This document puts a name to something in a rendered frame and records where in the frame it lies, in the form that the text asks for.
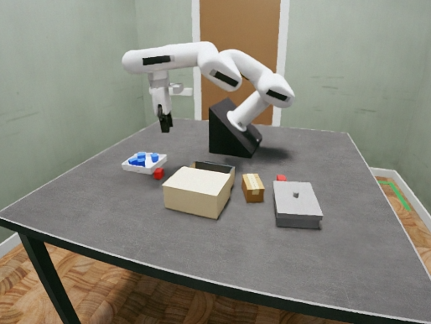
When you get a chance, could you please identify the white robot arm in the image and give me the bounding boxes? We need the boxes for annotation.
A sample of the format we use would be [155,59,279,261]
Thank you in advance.
[122,42,294,132]

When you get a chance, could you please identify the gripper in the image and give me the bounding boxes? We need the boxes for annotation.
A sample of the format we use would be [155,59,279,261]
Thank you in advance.
[150,87,173,133]

